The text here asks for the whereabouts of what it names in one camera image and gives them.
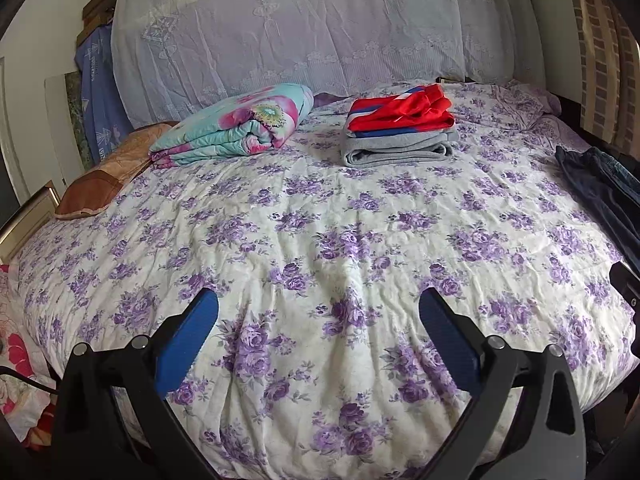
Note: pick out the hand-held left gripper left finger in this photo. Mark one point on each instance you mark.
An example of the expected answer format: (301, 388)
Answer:
(185, 345)

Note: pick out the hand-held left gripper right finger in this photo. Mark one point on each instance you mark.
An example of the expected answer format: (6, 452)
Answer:
(450, 340)

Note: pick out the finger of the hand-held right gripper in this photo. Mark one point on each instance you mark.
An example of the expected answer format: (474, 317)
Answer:
(627, 285)

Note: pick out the red pants with striped sides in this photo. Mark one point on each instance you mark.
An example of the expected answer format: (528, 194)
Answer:
(415, 107)

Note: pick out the grey pants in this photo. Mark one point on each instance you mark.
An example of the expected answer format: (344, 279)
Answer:
(395, 152)

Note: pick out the dark blue jeans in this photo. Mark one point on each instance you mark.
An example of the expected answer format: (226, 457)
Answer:
(600, 185)

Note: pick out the red floral cloth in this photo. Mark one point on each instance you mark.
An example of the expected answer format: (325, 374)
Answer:
(20, 360)

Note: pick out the bed with purple floral sheet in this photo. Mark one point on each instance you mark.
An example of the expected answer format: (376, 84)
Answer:
(325, 210)

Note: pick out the brown pillow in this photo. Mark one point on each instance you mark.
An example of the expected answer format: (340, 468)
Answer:
(110, 170)

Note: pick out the brown striped curtain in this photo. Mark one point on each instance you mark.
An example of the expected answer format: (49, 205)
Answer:
(600, 60)

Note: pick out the folded teal floral quilt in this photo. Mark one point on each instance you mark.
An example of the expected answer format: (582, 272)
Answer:
(240, 120)

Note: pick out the blue printed cloth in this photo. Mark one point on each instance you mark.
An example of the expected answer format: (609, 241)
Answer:
(100, 100)

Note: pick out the white lace headboard cover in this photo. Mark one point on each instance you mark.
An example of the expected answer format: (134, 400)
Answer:
(325, 25)

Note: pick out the cream picture frame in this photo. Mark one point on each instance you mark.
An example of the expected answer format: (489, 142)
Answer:
(25, 220)

